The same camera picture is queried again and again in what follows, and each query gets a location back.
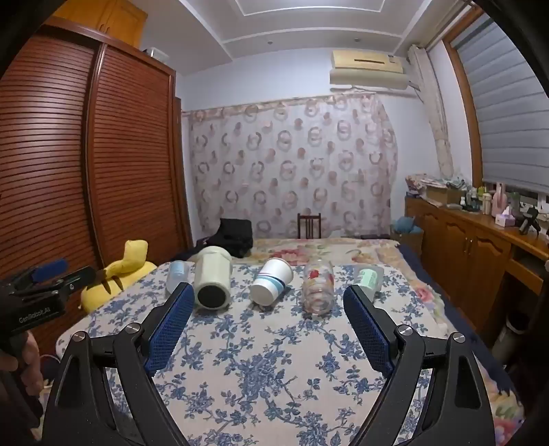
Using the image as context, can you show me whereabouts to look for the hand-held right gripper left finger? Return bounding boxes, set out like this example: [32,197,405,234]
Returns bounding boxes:
[40,282,196,446]

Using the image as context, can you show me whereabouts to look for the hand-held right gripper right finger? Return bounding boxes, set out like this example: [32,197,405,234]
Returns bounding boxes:
[343,284,498,446]

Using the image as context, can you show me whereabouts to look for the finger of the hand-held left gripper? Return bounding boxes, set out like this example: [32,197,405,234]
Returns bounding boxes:
[9,266,100,301]
[12,258,69,287]

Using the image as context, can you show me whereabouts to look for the clear green-label cup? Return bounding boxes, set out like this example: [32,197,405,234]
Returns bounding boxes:
[354,265,385,303]

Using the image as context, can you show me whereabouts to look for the small clear plastic cup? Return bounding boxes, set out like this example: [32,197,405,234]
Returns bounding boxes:
[165,260,196,302]

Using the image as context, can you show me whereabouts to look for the clear red-printed glass cup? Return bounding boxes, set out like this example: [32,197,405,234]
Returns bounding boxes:
[302,257,335,316]

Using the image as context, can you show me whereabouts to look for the cream tumbler cup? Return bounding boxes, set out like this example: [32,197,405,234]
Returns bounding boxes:
[194,246,234,310]

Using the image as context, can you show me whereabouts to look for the white blue-striped paper cup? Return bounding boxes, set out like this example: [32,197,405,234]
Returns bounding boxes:
[250,257,294,306]

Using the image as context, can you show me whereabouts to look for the person's left hand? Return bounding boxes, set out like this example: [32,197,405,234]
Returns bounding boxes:
[16,331,44,392]

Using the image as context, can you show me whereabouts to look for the yellow plush toy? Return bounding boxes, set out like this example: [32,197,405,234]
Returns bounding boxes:
[81,240,159,313]

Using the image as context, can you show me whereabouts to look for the flowered bedsheet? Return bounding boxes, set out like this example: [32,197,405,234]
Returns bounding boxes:
[252,237,526,435]

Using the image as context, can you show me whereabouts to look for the blue floral blanket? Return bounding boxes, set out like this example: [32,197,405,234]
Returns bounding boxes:
[56,261,434,446]

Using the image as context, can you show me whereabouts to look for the blue plush toy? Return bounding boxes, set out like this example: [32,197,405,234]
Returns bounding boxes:
[392,215,424,236]

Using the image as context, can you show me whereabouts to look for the brown slatted wardrobe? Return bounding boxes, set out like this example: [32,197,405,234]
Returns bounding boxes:
[0,23,194,301]

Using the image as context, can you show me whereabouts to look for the black bag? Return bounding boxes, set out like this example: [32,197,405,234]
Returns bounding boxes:
[217,218,255,258]

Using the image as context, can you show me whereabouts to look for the dark wooden chair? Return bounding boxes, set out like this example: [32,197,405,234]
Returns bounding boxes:
[297,213,322,240]

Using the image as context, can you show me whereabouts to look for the wooden sideboard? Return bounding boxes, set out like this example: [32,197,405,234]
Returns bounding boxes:
[405,195,549,344]

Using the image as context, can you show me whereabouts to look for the grey waste bin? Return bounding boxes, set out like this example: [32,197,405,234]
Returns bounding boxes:
[491,311,531,356]

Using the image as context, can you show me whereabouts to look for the pile of papers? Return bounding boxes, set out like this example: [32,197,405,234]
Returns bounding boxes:
[405,173,468,206]

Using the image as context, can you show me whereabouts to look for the pink bottle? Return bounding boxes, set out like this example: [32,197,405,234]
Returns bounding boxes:
[491,182,507,216]

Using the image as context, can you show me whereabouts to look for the small black tripod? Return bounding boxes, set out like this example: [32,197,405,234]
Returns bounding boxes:
[518,207,540,236]

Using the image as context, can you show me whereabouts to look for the cream bunched curtain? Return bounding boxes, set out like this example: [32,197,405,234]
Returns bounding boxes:
[407,44,455,178]

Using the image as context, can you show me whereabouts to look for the light wooden overhead cabinet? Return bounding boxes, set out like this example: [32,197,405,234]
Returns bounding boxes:
[50,0,149,49]

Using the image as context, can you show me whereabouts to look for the cream air conditioner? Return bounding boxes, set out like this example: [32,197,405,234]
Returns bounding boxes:
[329,49,410,91]

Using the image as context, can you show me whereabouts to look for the grey window blind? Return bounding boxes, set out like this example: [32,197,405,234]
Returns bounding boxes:
[452,19,549,190]

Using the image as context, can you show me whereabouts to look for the ring-patterned curtain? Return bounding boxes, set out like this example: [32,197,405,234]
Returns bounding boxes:
[182,95,399,242]

